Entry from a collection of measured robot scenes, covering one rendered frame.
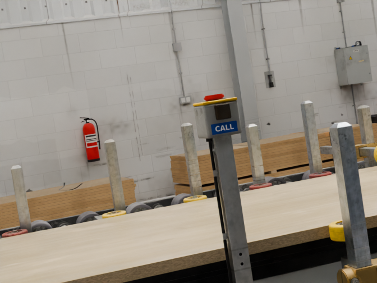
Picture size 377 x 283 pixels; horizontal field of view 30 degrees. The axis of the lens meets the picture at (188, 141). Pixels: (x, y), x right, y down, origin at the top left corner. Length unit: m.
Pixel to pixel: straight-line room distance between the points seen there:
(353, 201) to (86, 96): 7.22
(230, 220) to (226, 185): 0.07
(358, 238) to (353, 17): 8.84
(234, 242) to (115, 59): 7.38
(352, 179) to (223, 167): 0.28
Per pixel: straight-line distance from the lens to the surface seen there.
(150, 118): 8.76
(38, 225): 2.80
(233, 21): 9.09
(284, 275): 1.67
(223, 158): 1.36
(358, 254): 1.49
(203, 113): 1.33
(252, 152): 2.54
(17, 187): 2.38
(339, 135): 1.45
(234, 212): 1.37
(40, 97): 8.44
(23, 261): 1.80
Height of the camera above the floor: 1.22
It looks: 3 degrees down
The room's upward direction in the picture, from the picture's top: 9 degrees counter-clockwise
